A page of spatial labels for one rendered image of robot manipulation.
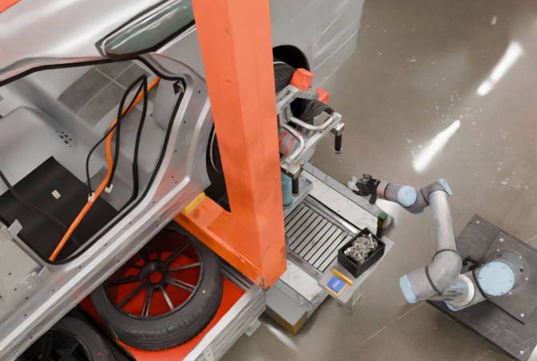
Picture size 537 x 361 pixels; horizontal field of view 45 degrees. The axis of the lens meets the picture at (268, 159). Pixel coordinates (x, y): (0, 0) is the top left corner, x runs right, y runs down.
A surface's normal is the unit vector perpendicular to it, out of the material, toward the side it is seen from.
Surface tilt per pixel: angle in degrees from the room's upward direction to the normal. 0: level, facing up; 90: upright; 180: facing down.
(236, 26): 90
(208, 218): 0
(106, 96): 6
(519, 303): 43
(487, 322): 0
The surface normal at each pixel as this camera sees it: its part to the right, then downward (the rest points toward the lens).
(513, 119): -0.05, -0.60
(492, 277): -0.41, -0.05
